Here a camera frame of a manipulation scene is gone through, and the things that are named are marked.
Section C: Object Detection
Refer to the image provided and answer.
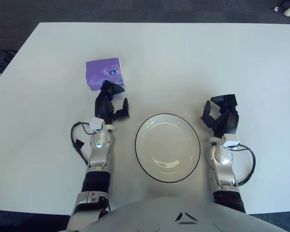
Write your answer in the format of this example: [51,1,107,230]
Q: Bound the purple tissue paper pack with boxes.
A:
[86,57,125,91]

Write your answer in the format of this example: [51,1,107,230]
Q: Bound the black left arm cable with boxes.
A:
[71,121,104,167]

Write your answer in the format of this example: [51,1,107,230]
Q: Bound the grey robot torso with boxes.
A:
[79,193,290,232]

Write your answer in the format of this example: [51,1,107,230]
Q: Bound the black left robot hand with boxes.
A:
[94,80,131,125]

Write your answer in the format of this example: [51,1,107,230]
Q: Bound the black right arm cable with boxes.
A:
[232,144,256,187]

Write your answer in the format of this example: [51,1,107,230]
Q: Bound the black bag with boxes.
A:
[0,49,17,73]

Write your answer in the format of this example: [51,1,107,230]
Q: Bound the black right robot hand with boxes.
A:
[200,94,240,140]

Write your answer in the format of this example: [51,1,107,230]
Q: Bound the white plate with black rim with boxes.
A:
[134,113,201,183]

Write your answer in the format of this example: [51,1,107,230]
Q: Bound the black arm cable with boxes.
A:
[232,144,256,187]
[71,121,104,167]

